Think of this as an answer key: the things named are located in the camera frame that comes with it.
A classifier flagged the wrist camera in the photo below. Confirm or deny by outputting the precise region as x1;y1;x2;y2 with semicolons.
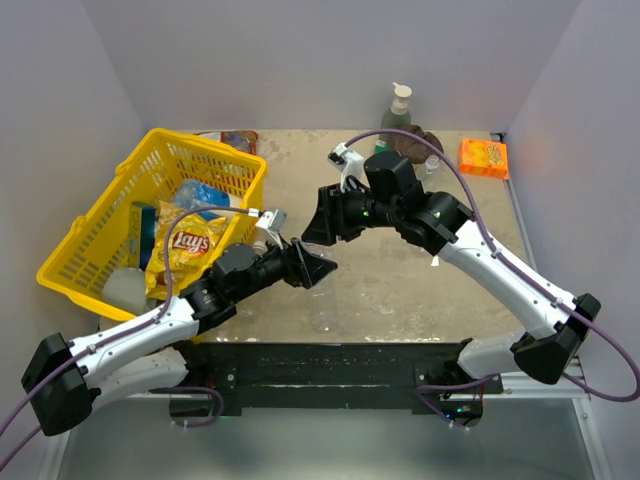
256;209;287;250
328;143;365;192

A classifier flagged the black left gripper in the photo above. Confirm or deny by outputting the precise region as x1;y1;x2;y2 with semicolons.
232;231;337;302

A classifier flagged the blue white plastic package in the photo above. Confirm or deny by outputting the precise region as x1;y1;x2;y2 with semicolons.
170;179;242;210

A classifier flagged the green soap pump bottle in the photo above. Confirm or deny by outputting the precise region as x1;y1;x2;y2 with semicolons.
381;82;412;129

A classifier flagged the uncapped clear bottle by bag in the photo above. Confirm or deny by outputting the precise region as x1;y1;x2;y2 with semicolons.
415;155;440;181

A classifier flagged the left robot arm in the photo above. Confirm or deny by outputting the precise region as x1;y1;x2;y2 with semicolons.
21;240;338;436

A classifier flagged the yellow Lays chips bag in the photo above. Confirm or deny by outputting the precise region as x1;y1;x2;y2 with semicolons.
145;201;228;300

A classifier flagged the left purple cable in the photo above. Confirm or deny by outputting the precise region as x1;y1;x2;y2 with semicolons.
0;205;261;466

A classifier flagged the aluminium frame rail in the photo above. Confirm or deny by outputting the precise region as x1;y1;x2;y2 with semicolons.
499;354;616;480

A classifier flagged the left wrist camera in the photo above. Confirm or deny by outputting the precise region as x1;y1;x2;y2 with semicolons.
256;209;287;250

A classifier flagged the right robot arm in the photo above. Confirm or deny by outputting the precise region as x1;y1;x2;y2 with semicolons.
302;145;601;393

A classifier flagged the yellow plastic shopping basket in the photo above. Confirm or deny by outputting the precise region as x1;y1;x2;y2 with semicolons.
37;128;268;322

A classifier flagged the red snack bag behind basket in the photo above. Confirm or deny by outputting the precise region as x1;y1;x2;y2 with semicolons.
196;130;259;155

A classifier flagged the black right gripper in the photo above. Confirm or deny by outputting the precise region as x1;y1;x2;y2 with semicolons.
302;180;401;245

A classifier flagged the orange candy box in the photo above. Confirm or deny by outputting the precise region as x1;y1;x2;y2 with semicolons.
458;138;509;180

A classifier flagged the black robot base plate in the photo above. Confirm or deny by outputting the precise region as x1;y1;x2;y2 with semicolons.
169;342;503;426

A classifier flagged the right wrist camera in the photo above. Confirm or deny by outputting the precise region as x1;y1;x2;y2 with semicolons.
328;143;365;192

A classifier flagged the green plastic bag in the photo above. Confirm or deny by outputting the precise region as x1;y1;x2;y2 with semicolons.
374;139;392;154

